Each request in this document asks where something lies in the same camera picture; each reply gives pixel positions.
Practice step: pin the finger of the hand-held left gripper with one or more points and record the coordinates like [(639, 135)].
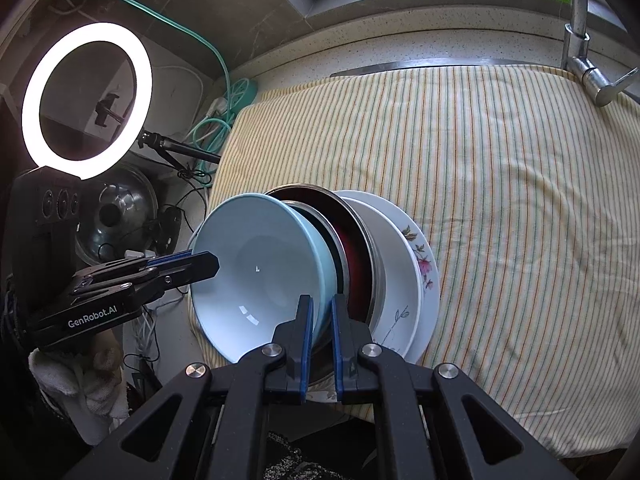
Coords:
[(197, 266), (120, 269)]

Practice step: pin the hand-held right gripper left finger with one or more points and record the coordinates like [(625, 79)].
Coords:
[(306, 345)]

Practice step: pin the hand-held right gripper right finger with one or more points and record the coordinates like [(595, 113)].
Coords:
[(337, 350)]

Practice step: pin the light blue bowl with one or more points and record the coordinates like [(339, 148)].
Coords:
[(250, 260)]

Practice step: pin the white bowl with leaf print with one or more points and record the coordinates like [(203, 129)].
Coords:
[(397, 280)]

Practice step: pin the plain steel bowl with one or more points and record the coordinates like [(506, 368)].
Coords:
[(376, 265)]

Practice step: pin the large floral plate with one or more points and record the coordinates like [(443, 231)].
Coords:
[(427, 265)]

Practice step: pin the person's left hand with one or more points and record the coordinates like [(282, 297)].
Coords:
[(75, 375)]

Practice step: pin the black tripod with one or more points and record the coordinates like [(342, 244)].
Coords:
[(175, 147)]

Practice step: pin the striped cloth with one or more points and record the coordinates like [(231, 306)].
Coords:
[(500, 210)]

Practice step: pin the chrome faucet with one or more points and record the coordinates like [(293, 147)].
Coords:
[(580, 10)]

